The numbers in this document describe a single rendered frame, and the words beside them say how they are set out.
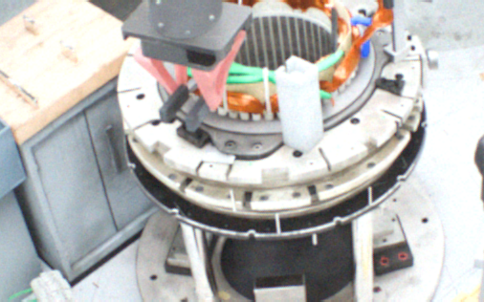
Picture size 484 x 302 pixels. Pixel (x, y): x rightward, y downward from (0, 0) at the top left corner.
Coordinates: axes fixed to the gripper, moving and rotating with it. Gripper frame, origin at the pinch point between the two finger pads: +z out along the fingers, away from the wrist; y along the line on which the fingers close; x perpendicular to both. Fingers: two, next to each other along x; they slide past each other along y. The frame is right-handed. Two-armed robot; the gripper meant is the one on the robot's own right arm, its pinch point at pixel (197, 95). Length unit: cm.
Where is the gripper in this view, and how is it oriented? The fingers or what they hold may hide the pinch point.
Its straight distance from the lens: 103.6
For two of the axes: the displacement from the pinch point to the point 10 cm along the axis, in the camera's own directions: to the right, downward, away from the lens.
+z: 1.0, 7.1, 7.0
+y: 8.9, 2.5, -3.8
